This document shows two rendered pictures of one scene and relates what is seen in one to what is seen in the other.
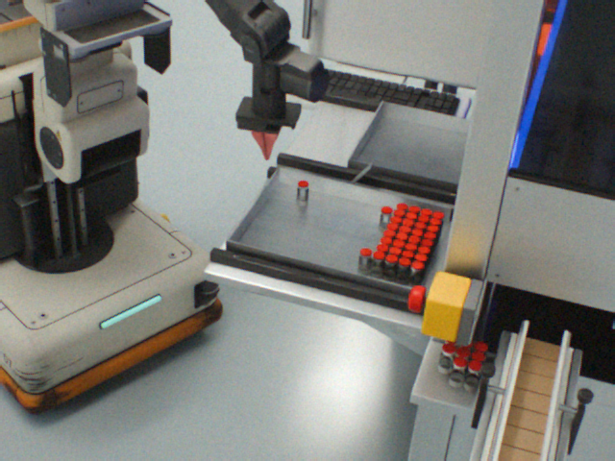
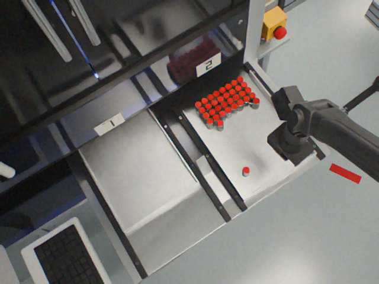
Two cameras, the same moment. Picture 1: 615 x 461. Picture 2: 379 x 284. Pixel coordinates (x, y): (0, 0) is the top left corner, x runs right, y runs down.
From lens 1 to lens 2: 1.82 m
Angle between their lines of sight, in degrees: 67
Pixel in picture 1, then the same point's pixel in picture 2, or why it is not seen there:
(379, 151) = (163, 194)
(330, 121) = (163, 246)
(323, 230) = (250, 146)
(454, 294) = (275, 12)
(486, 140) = not seen: outside the picture
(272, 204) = (262, 183)
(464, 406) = not seen: hidden behind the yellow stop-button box
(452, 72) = (11, 274)
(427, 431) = not seen: hidden behind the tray
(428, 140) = (125, 186)
